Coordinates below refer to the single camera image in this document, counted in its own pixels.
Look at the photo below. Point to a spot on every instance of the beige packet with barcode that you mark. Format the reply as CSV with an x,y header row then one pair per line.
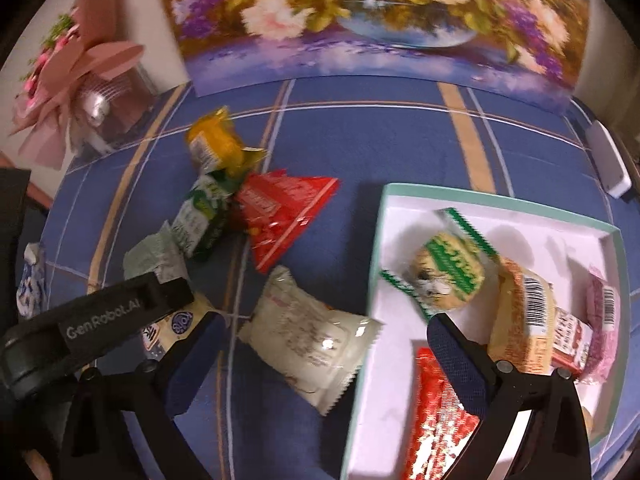
x,y
525,310

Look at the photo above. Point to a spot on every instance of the blue plaid cloth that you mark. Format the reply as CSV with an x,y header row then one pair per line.
x,y
360,135

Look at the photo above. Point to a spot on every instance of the flower painting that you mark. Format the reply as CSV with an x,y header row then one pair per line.
x,y
375,20

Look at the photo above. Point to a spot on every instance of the plain white packet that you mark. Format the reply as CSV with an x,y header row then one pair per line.
x,y
305,335

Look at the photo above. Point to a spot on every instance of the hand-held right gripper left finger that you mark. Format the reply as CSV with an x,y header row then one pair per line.
x,y
195,360

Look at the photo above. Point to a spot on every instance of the red triangular packet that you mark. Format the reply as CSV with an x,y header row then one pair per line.
x,y
280,215

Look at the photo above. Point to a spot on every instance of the blue white patterned packet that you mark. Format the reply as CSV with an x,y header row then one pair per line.
x,y
32,280

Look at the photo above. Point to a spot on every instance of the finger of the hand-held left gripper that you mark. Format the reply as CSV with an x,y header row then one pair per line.
x,y
172,299

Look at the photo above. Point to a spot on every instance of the yellow packet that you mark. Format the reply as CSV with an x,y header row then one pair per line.
x,y
220,142

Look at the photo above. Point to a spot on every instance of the red packet with white label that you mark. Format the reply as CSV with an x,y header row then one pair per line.
x,y
570,340

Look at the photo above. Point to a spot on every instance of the small green white packet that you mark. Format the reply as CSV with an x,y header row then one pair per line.
x,y
152,255

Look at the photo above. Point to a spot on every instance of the pink packet with barcode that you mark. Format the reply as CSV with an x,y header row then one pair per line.
x,y
602,320

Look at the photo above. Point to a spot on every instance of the white rectangular device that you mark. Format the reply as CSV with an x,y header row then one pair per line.
x,y
607,160

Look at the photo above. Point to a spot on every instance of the green white carton-shaped packet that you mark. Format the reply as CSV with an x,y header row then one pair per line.
x,y
202,220

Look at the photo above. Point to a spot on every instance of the round cookie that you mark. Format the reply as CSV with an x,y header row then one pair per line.
x,y
445,270

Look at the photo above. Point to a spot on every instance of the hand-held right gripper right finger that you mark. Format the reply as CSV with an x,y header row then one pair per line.
x,y
457,365

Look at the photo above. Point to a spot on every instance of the long red dotted packet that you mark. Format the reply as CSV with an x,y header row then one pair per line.
x,y
435,425

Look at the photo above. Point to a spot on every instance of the white box with teal rim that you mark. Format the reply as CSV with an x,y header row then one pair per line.
x,y
400,400

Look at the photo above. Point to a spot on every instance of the white packet with blue badge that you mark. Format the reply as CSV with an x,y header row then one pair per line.
x,y
182,322

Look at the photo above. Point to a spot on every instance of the clear plastic box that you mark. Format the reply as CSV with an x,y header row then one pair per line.
x,y
125,105

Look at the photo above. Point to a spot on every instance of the pink board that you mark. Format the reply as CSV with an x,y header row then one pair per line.
x,y
40,192

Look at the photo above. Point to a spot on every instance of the black flat panel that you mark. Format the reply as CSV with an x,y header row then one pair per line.
x,y
12,240

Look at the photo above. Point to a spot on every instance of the pink flower bouquet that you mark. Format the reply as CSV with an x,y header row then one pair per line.
x,y
75,75

